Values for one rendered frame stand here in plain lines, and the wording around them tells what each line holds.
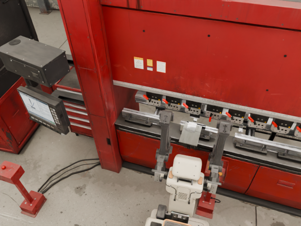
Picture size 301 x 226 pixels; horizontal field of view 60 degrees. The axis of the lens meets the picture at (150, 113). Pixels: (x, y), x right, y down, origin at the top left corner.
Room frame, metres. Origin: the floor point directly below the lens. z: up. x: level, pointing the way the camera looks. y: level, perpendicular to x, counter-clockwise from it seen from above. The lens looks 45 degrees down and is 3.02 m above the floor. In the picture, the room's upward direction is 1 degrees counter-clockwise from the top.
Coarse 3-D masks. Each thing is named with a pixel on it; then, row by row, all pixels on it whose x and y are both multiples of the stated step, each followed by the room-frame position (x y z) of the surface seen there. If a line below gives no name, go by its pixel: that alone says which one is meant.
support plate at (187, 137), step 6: (186, 126) 1.80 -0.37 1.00; (198, 126) 1.80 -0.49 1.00; (186, 132) 1.72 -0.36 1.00; (192, 132) 1.72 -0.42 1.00; (198, 132) 1.72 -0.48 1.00; (180, 138) 1.65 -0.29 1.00; (186, 138) 1.65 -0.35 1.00; (192, 138) 1.64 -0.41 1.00; (198, 138) 1.64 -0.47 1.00; (192, 144) 1.57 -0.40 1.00
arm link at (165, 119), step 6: (162, 114) 1.37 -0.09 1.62; (168, 114) 1.37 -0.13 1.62; (162, 120) 1.32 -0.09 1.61; (168, 120) 1.32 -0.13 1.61; (162, 126) 1.30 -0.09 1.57; (162, 132) 1.29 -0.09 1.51; (162, 138) 1.28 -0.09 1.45; (162, 144) 1.27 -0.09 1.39; (156, 150) 1.29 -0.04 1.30; (162, 150) 1.26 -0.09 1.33; (156, 156) 1.25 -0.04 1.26; (168, 156) 1.27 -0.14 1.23
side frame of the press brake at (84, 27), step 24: (72, 0) 1.93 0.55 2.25; (96, 0) 2.03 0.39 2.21; (72, 24) 1.95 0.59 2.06; (96, 24) 1.97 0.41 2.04; (72, 48) 1.96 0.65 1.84; (96, 48) 1.91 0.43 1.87; (96, 72) 1.90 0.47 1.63; (96, 96) 1.92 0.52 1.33; (120, 96) 2.20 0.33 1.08; (96, 120) 1.94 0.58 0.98; (96, 144) 1.97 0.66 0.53; (120, 168) 1.96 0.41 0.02
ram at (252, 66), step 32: (128, 32) 2.02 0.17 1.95; (160, 32) 1.92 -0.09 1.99; (192, 32) 1.84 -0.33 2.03; (224, 32) 1.76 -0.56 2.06; (256, 32) 1.69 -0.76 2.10; (288, 32) 1.62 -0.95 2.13; (128, 64) 2.03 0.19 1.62; (192, 64) 1.83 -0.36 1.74; (224, 64) 1.75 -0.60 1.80; (256, 64) 1.67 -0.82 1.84; (288, 64) 1.60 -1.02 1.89; (224, 96) 1.73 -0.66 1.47; (256, 96) 1.64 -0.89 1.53; (288, 96) 1.57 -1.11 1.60
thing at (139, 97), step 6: (138, 90) 2.41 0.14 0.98; (138, 96) 2.30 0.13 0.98; (138, 102) 2.29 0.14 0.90; (144, 102) 2.28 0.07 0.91; (162, 102) 2.20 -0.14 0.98; (204, 114) 2.03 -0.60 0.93; (222, 114) 1.98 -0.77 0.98; (270, 120) 1.87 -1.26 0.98; (270, 126) 1.81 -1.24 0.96; (294, 126) 1.78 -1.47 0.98; (276, 132) 1.78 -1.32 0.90; (288, 132) 1.75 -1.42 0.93
